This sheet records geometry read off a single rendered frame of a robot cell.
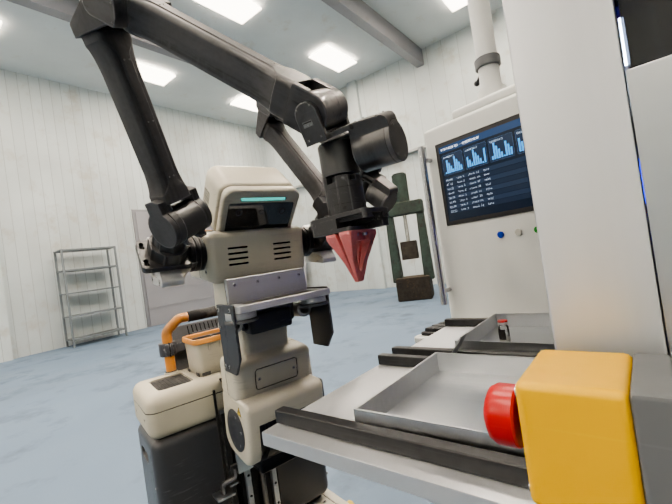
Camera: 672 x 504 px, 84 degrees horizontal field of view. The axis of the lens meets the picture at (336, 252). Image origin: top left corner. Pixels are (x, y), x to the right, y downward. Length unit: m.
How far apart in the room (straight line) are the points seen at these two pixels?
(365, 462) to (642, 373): 0.32
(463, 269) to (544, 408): 1.23
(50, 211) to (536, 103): 10.50
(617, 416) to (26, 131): 11.00
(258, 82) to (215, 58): 0.08
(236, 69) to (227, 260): 0.49
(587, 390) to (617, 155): 0.16
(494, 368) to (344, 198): 0.38
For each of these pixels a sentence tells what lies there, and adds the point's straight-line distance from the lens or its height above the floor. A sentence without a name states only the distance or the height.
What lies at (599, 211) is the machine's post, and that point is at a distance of 0.32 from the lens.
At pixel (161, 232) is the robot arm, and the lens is 0.83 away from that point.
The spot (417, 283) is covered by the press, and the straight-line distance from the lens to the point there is 7.81.
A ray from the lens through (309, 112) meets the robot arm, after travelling 0.53.
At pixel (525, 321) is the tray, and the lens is 1.03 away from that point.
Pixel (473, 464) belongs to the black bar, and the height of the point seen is 0.89.
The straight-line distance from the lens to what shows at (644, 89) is 0.33.
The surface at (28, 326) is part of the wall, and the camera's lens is 10.31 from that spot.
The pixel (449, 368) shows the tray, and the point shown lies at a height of 0.89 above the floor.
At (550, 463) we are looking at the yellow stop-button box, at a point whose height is 0.99.
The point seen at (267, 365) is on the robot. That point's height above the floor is 0.87.
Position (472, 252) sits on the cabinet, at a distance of 1.44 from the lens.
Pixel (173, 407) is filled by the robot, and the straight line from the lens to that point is 1.23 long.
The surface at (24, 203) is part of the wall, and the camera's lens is 10.55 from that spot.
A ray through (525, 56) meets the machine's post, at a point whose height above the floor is 1.24.
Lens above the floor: 1.12
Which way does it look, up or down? 1 degrees up
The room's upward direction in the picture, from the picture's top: 8 degrees counter-clockwise
